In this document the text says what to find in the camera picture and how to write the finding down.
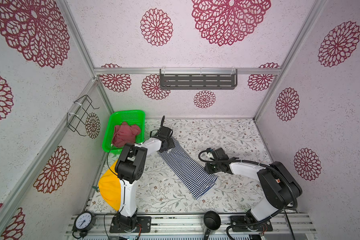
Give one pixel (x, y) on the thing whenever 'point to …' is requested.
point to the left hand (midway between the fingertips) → (169, 147)
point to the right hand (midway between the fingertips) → (205, 166)
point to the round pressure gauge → (83, 221)
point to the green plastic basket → (131, 117)
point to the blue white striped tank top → (196, 178)
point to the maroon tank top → (124, 134)
